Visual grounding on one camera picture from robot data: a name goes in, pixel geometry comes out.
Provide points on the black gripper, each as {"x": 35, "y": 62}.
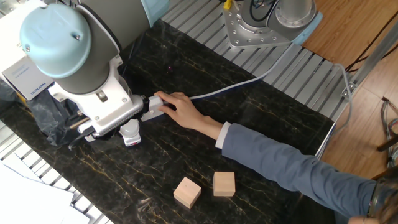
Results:
{"x": 145, "y": 104}

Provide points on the white power strip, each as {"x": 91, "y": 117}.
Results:
{"x": 154, "y": 107}

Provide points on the white LED bulb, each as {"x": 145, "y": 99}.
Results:
{"x": 130, "y": 127}

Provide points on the white plug-in bulb holder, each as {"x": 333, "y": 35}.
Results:
{"x": 132, "y": 141}

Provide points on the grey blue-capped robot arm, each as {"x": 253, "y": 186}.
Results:
{"x": 77, "y": 53}

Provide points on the person's right hand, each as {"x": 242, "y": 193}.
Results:
{"x": 183, "y": 110}

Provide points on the wooden cube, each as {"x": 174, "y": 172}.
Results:
{"x": 187, "y": 192}
{"x": 224, "y": 184}

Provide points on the black wrapped package yellow tape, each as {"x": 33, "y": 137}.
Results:
{"x": 46, "y": 118}

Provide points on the silver robot mounting plate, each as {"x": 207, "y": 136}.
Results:
{"x": 245, "y": 37}

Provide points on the white and blue cardboard box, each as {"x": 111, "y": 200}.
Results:
{"x": 25, "y": 81}

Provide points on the yellow plastic tag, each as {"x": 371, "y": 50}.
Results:
{"x": 227, "y": 4}

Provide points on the right arm in blue-grey sleeve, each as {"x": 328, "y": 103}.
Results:
{"x": 280, "y": 161}

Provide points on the white paper sheets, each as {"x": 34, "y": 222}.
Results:
{"x": 25, "y": 199}

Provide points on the dark brown wooden stand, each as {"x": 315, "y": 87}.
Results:
{"x": 388, "y": 141}

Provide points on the aluminium frame post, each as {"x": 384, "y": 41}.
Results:
{"x": 373, "y": 63}

